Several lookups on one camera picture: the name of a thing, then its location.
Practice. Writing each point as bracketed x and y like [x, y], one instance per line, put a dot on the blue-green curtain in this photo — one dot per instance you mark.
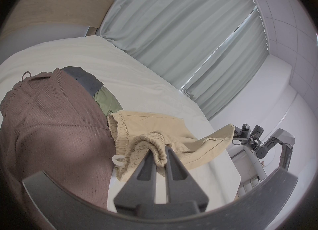
[231, 74]
[174, 25]

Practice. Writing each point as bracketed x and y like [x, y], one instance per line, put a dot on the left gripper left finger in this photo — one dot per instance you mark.
[133, 194]

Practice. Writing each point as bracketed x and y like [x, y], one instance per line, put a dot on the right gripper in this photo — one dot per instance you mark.
[241, 138]

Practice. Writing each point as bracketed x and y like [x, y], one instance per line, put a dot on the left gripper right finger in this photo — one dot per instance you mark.
[185, 194]

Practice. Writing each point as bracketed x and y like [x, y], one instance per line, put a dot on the bed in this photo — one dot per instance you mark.
[124, 57]

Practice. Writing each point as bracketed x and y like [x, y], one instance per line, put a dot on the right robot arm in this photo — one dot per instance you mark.
[283, 137]

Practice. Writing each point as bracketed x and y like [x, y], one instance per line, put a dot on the dark grey garment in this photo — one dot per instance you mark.
[87, 79]

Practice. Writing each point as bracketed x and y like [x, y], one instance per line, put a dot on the beige shorts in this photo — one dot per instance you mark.
[149, 124]

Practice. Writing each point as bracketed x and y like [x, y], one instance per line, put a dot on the brown shorts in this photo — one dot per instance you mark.
[57, 124]

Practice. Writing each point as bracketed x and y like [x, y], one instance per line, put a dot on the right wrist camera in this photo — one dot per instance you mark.
[245, 127]

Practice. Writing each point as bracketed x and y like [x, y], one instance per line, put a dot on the green garment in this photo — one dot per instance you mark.
[108, 101]

